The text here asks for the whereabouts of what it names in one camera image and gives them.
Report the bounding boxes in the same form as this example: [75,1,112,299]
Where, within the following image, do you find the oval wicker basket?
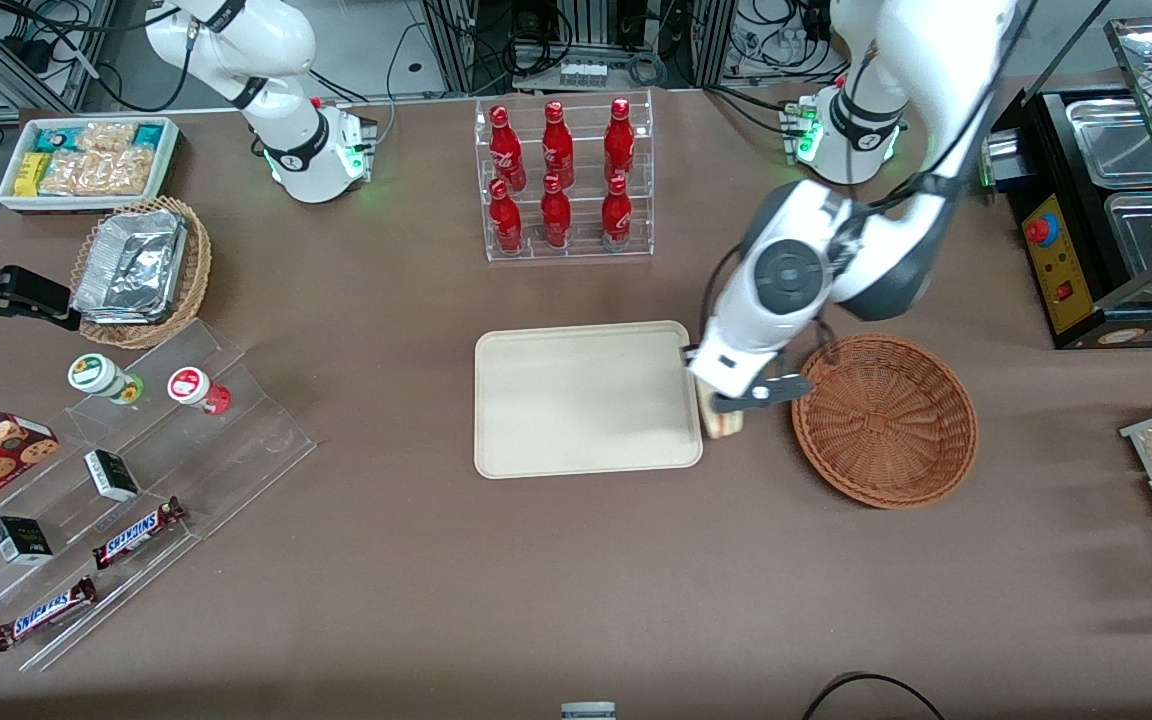
[71,196,212,349]

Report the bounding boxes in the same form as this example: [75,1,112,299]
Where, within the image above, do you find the yellow snack packet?
[13,152,53,198]

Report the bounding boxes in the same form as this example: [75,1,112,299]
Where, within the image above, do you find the snickers chocolate bar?
[93,497,187,571]
[0,576,97,652]

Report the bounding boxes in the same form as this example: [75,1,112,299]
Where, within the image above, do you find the clear acrylic tiered display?
[0,320,317,671]

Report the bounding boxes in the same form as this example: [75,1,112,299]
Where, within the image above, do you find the clear acrylic bottle rack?
[474,90,655,263]

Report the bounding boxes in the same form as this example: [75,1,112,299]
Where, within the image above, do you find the small black box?
[0,516,54,566]
[84,450,140,503]

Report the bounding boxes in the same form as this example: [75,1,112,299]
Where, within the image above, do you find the large clear cracker bag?
[39,148,157,197]

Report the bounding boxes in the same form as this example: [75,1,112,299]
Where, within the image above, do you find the round brown wicker basket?
[792,333,979,510]

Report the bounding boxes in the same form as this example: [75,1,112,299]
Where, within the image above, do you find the black food warmer yellow panel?
[981,18,1152,351]

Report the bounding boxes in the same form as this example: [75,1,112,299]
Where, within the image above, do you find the triangular sandwich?
[699,383,745,439]

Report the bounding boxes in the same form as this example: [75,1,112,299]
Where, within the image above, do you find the red cola bottle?
[489,178,525,253]
[601,175,633,247]
[488,104,527,191]
[540,174,573,249]
[604,97,637,183]
[540,100,575,189]

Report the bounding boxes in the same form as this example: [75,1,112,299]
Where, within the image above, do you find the stack of foil containers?
[72,208,188,325]

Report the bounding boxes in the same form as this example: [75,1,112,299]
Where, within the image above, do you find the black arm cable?
[701,0,1042,351]

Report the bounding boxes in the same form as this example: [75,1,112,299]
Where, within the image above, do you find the green white lidded cup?
[68,353,145,406]

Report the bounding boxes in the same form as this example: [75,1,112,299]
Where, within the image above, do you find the cream rectangular serving tray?
[474,320,704,480]

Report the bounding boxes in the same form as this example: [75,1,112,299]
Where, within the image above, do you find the small clear cracker bag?
[79,121,139,154]

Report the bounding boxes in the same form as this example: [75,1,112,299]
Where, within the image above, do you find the red white lidded cup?
[168,367,232,416]

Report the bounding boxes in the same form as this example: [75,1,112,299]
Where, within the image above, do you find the white rectangular snack bin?
[0,117,180,213]

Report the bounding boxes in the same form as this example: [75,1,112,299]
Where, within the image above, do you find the black looped table cable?
[801,672,947,720]

